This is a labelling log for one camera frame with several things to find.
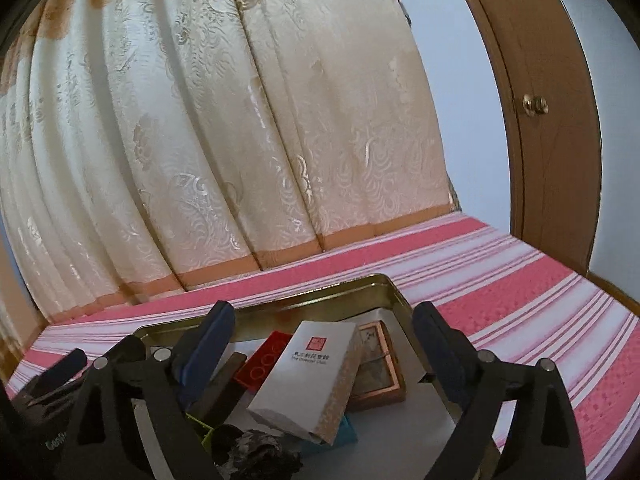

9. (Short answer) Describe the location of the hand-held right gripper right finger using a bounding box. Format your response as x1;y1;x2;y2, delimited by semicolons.
411;301;586;480

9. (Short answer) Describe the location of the gold metal tin tray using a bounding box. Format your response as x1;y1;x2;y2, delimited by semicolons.
134;274;466;480

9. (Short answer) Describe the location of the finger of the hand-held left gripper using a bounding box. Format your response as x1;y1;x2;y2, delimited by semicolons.
100;334;147;363
25;349;88;396

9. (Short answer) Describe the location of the brown wooden door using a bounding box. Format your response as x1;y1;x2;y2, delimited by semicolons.
445;0;601;276

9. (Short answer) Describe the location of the green toy brick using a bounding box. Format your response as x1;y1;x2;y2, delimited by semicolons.
186;412;213;446

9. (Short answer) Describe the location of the blue printed toy brick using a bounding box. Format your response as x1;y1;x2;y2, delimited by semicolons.
320;415;358;446

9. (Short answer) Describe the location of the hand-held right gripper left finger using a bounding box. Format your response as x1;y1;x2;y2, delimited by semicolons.
62;301;236;480

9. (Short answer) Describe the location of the black grey lump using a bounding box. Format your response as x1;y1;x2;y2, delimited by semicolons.
212;425;303;480

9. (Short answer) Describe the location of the cream floral curtain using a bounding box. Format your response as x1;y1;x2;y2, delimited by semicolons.
0;0;458;323

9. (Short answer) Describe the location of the copper framed box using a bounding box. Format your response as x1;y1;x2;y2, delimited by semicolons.
347;321;407;413

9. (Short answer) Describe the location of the red toy brick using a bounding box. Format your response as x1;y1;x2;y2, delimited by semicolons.
235;331;293;391

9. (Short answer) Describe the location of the white paper box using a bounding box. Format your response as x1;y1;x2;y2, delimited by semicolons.
246;320;370;446

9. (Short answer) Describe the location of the brown ridged block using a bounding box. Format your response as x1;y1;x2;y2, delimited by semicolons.
192;352;248;428

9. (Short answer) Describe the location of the wooden bed rail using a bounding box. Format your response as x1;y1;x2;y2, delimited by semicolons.
585;270;640;316

